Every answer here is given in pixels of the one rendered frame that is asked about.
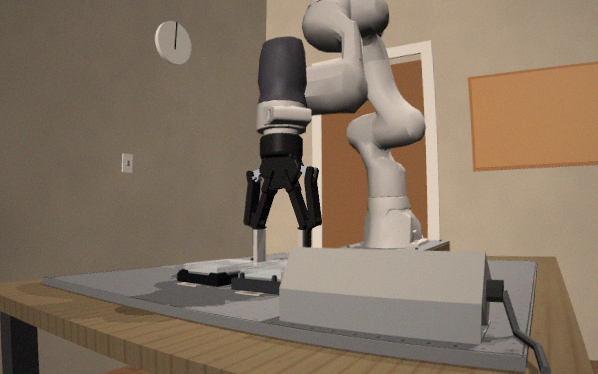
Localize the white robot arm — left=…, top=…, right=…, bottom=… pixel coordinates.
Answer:
left=257, top=0, right=429, bottom=248

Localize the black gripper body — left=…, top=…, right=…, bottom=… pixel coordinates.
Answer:
left=259, top=134, right=304, bottom=189

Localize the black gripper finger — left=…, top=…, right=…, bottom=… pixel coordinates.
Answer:
left=279, top=166, right=322, bottom=247
left=244, top=168, right=278, bottom=263

